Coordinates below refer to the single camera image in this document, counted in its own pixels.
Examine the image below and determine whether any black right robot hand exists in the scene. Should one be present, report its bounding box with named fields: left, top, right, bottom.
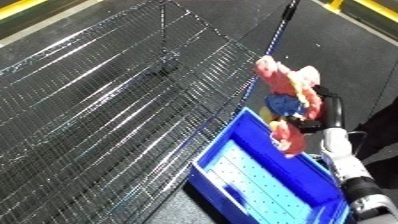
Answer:
left=293, top=84, right=347, bottom=135

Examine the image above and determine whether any pink and blue soft toy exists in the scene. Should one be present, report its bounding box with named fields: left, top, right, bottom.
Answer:
left=252, top=54, right=329, bottom=160

